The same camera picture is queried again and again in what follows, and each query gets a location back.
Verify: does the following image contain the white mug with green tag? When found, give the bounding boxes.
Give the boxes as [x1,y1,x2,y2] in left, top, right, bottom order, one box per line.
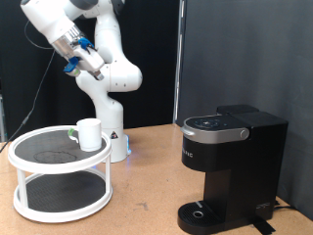
[67,117,104,153]

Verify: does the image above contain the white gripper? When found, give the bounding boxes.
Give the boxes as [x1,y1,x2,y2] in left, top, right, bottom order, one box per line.
[73,45,107,82]

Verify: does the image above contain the black power cord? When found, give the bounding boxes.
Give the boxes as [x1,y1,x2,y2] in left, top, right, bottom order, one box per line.
[273,199,297,212]

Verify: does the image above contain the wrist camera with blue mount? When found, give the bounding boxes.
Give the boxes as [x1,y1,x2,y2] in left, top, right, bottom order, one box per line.
[62,55,81,78]

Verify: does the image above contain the grey vertical bar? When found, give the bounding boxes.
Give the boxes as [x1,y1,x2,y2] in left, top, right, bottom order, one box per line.
[0,94,7,143]

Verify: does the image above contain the black Keurig coffee machine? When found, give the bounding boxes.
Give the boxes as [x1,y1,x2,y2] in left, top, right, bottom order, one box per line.
[177,104,290,235]

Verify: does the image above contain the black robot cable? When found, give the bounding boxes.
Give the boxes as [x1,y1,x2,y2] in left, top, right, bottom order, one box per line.
[0,20,57,154]

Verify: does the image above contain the white two-tier turntable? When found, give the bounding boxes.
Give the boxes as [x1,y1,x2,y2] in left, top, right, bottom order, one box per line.
[7,124,114,224]

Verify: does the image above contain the black tape strip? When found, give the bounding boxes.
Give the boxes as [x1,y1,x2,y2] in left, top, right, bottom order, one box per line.
[249,216,277,235]

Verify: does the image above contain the dark grey partition panel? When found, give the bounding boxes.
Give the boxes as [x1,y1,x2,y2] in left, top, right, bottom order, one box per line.
[177,0,313,221]

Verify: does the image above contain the blue cable clip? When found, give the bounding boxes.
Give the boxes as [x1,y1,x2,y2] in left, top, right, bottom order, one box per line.
[76,36,96,51]

